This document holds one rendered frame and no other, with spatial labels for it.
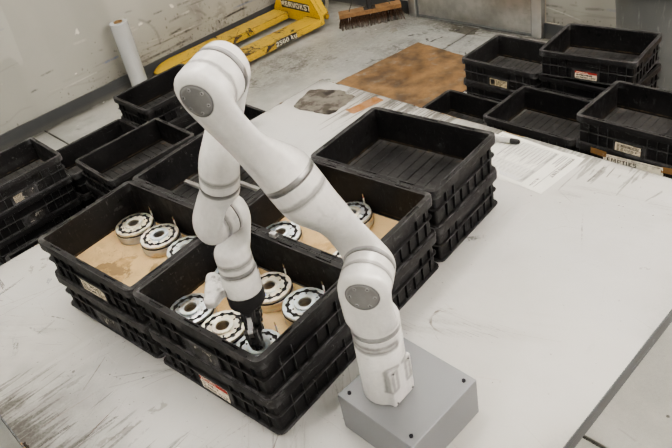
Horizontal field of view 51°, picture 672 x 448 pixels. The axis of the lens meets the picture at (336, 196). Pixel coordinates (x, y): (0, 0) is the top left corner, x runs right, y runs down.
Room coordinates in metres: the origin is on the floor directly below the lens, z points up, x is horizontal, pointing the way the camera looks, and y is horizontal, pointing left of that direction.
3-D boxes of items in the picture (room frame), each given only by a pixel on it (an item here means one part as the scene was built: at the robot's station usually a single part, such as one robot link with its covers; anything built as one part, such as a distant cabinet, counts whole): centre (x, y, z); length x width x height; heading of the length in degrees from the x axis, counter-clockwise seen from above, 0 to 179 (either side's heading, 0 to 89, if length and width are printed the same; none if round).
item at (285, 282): (1.22, 0.19, 0.86); 0.10 x 0.10 x 0.01
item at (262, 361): (1.17, 0.24, 0.92); 0.40 x 0.30 x 0.02; 44
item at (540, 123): (2.36, -0.87, 0.31); 0.40 x 0.30 x 0.34; 38
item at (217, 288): (1.07, 0.23, 1.03); 0.11 x 0.09 x 0.06; 89
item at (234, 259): (1.08, 0.21, 1.12); 0.09 x 0.07 x 0.15; 134
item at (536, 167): (1.75, -0.55, 0.70); 0.33 x 0.23 x 0.01; 38
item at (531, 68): (2.92, -0.93, 0.31); 0.40 x 0.30 x 0.34; 38
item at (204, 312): (1.20, 0.36, 0.86); 0.10 x 0.10 x 0.01
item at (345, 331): (1.17, 0.24, 0.76); 0.40 x 0.30 x 0.12; 44
